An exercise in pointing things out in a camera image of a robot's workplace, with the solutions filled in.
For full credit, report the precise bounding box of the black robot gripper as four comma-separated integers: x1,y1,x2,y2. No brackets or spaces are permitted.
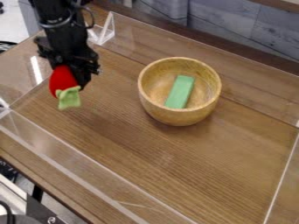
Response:
33,24,100,89

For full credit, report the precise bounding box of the red plush fruit green leaf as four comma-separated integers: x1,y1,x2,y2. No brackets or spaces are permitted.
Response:
49,65,80,110

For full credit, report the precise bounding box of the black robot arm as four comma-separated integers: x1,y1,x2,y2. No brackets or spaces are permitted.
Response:
31,0,100,88

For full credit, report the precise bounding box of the wooden bowl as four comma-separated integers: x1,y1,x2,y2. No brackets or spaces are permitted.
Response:
137,57,222,126

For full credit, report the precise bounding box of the green rectangular block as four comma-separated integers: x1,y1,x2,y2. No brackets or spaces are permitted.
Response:
163,75,195,109

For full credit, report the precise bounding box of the black device lower left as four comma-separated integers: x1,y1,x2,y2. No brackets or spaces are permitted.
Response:
0,194,68,224

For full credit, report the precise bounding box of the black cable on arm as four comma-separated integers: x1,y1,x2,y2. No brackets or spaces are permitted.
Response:
76,4,96,30

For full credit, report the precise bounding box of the grey post upper left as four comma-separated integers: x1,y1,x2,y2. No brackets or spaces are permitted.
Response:
17,0,41,36

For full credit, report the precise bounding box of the clear acrylic tray enclosure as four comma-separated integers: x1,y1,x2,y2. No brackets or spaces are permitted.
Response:
0,16,299,224

